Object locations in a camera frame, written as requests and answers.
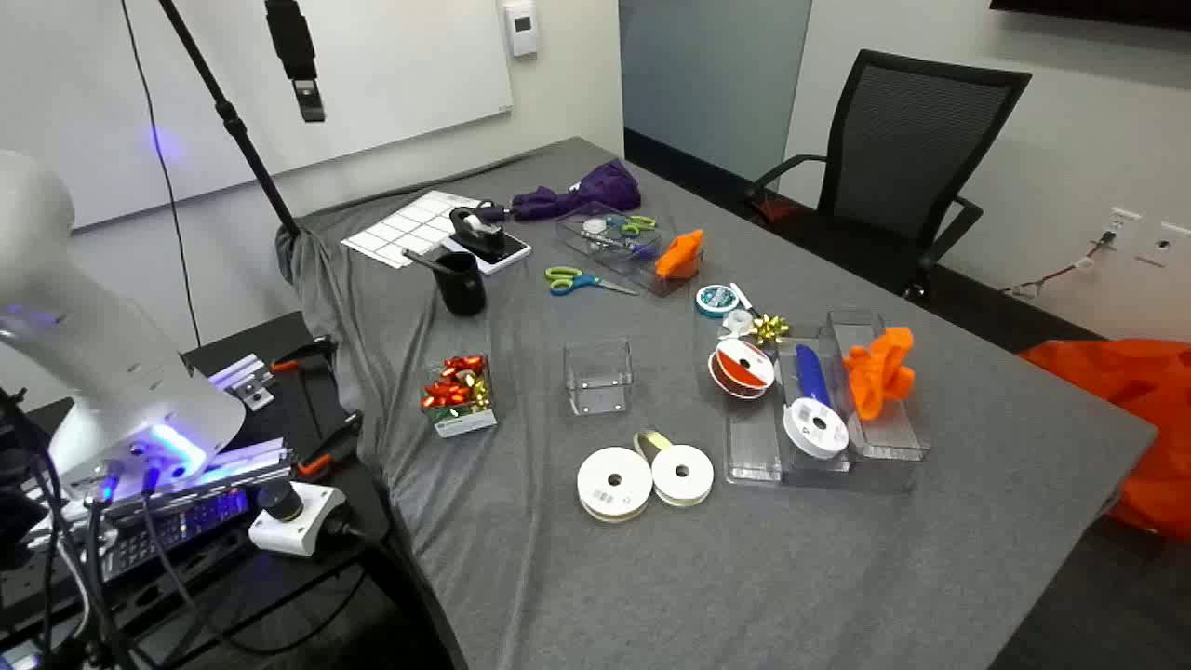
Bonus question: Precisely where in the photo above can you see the black wall television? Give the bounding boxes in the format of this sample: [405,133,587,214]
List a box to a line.
[985,0,1191,38]

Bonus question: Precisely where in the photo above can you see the large orange ribbon bundle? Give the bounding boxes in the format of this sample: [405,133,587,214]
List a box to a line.
[842,323,922,425]

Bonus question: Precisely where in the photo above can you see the white-rimmed black tray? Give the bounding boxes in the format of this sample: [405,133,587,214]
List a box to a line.
[459,225,536,276]

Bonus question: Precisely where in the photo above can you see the narrow empty clear container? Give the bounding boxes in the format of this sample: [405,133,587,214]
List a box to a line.
[721,391,784,489]

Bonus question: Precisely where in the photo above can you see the black tape dispenser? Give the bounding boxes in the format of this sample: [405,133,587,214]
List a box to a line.
[445,193,515,254]

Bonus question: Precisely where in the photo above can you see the clear container with spool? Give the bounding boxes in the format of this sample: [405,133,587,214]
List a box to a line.
[773,343,861,486]

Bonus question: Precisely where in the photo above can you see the grey tablecloth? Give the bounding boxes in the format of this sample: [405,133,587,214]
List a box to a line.
[273,133,1161,670]

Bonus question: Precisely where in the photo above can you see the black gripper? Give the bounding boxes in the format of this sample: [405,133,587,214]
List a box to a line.
[49,486,273,587]

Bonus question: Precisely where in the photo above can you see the white spool with black label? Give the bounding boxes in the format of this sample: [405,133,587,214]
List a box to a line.
[776,394,855,465]

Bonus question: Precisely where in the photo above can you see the black side table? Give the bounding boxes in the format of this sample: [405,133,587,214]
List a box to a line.
[0,309,459,670]

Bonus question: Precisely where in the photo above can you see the black tripod pole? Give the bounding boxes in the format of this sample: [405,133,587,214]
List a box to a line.
[156,0,310,242]

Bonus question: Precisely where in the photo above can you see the black wall outlet cable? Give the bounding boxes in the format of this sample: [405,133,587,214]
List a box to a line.
[1000,229,1123,301]

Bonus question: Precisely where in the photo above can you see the small silver metal block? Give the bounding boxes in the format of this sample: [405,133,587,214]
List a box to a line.
[203,349,284,412]

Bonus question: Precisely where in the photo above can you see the blue ribbon roll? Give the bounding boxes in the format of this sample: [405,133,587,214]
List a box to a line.
[793,343,832,405]

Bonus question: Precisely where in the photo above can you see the white sticker label sheet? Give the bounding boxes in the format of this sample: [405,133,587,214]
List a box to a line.
[337,188,485,273]

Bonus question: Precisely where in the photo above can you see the orange ribbon spool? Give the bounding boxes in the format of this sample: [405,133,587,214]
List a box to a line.
[703,334,781,405]

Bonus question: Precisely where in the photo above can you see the thin black hanging cable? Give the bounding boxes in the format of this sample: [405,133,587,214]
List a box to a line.
[114,0,208,354]

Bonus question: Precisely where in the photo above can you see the orange-handled black clamp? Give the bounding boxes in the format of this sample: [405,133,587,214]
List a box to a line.
[295,417,363,486]
[265,338,343,379]

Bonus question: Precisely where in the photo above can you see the white wall whiteboard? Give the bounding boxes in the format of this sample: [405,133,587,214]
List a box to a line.
[0,0,517,236]

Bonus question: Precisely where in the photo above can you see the green and blue scissors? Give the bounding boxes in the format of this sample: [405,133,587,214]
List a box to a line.
[541,261,631,301]

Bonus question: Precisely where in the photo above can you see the clear flat plastic case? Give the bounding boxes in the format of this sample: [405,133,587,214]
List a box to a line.
[561,208,712,297]

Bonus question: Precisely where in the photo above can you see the clear container with orange ribbon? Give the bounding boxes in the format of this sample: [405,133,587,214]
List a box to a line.
[821,304,930,468]

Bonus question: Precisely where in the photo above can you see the black mesh office chair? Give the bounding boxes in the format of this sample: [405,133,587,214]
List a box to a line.
[745,44,1033,291]

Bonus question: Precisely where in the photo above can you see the white wall thermostat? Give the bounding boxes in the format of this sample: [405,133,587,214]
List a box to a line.
[497,0,544,61]

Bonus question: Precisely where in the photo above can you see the purple umbrella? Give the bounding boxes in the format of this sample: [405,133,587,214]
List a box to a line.
[508,156,649,229]

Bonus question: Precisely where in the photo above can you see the light blue ribbon spool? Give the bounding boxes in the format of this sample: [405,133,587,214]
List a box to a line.
[692,278,752,323]

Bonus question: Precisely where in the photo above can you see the white ribbon spool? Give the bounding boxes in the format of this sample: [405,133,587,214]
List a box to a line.
[649,440,721,515]
[574,442,660,529]

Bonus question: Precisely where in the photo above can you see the black cup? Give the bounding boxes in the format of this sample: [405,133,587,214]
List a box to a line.
[433,246,491,321]

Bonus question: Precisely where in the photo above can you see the orange plastic bag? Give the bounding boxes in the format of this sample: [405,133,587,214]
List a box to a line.
[1018,334,1191,543]

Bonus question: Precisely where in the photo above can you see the small orange ribbon bundle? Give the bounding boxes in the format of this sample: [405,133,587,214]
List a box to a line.
[650,229,712,286]

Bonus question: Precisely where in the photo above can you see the small empty clear box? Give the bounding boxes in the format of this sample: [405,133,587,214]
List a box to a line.
[561,338,641,420]

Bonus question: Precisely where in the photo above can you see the black hanging camera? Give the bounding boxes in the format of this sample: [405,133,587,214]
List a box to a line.
[260,0,330,126]

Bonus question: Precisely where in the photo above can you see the white wall outlet plate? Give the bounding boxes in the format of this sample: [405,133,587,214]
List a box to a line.
[1099,203,1191,273]

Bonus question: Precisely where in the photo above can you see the gold gift bow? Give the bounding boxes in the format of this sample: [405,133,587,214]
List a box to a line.
[748,309,796,354]

